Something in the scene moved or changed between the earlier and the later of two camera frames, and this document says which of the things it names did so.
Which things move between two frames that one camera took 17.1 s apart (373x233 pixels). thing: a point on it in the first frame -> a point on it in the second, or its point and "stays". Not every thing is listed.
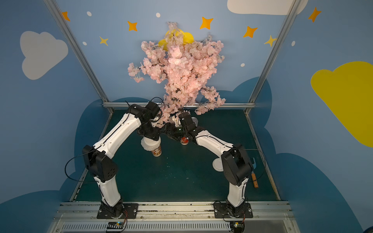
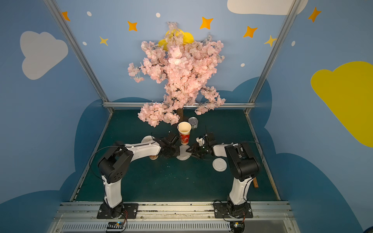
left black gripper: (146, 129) -> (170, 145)
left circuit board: (115, 226) stays
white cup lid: (217, 165) stays
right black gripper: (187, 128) -> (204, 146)
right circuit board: (237, 226) stays
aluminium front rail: (75, 217) stays
